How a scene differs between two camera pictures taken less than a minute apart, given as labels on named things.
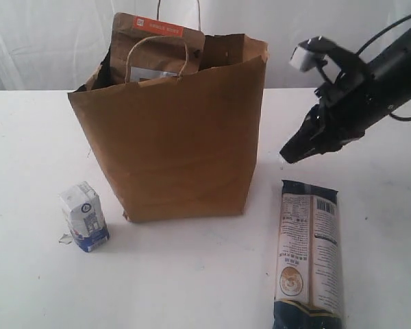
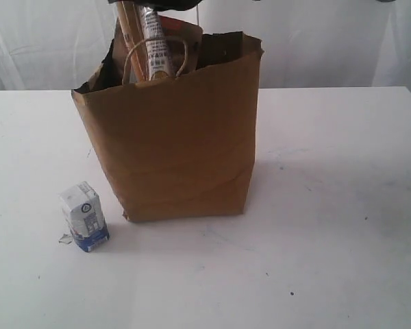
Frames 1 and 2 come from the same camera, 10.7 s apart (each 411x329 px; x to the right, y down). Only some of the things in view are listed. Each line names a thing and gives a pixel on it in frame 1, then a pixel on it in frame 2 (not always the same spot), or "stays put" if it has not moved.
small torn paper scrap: x=66 y=238 stays put
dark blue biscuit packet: x=309 y=285 to x=159 y=65
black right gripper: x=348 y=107 to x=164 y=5
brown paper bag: x=182 y=147 stays put
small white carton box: x=84 y=214 stays put
